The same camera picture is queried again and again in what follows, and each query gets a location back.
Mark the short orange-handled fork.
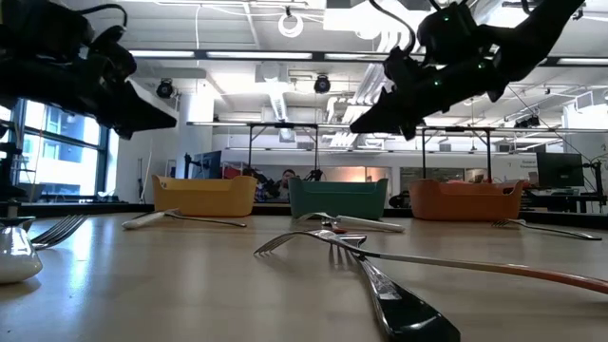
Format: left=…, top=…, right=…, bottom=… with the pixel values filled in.
left=320, top=218, right=349, bottom=235

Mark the black computer monitor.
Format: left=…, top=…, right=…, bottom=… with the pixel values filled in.
left=536, top=151, right=585, bottom=189

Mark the long silver fork crossing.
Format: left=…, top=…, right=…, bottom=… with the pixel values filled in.
left=254, top=229, right=608, bottom=295

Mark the white spoon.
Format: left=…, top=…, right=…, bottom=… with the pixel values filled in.
left=0, top=216, right=44, bottom=285

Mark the person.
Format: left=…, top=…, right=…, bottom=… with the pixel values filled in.
left=277, top=168, right=298, bottom=203

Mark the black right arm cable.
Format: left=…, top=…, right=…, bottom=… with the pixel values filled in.
left=369, top=0, right=417, bottom=54

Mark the green plastic bin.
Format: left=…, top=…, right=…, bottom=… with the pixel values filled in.
left=288, top=177, right=390, bottom=220

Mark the large window with dark frame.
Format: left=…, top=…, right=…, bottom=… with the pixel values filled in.
left=0, top=99, right=110, bottom=196

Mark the white air duct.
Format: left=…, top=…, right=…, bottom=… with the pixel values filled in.
left=255, top=61, right=292, bottom=124

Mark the plain silver metal fork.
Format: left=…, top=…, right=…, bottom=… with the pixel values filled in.
left=492, top=218, right=603, bottom=241
left=30, top=214, right=89, bottom=252

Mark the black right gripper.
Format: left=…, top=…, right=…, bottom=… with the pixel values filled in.
left=350, top=46, right=510, bottom=143

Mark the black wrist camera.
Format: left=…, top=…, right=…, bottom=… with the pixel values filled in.
left=87, top=26, right=139, bottom=85
left=416, top=2, right=481, bottom=66

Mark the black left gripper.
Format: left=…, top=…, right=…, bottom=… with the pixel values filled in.
left=18, top=56, right=179, bottom=142

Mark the white-handled fork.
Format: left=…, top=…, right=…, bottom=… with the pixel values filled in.
left=293, top=212, right=407, bottom=234

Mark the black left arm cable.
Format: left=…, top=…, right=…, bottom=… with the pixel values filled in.
left=75, top=3, right=129, bottom=29

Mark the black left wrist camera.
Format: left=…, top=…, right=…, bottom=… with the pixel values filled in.
left=87, top=26, right=139, bottom=85

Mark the silver fork with broad handle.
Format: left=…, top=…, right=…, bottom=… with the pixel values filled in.
left=329, top=233, right=461, bottom=342

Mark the ceiling light track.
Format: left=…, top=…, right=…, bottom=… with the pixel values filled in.
left=127, top=48, right=608, bottom=67

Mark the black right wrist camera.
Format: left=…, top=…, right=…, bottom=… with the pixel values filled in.
left=416, top=2, right=481, bottom=66

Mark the yellow plastic bin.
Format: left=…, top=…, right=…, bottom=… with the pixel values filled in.
left=151, top=174, right=258, bottom=219

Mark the white cable coil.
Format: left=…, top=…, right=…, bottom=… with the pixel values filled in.
left=277, top=11, right=305, bottom=39

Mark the black metal table frame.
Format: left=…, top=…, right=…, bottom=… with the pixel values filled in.
left=248, top=122, right=319, bottom=181
left=421, top=125, right=493, bottom=184

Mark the blue-lit computer monitor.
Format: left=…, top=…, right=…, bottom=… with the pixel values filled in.
left=189, top=150, right=223, bottom=181

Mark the black equipment stand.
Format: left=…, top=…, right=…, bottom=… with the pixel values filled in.
left=0, top=118, right=28, bottom=200

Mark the dark desk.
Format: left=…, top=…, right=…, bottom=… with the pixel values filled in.
left=522, top=187, right=608, bottom=215

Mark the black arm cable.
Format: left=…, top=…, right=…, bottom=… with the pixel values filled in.
left=369, top=0, right=417, bottom=54
left=75, top=3, right=129, bottom=29

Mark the orange plastic bin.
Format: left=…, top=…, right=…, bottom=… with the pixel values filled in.
left=408, top=178, right=525, bottom=222

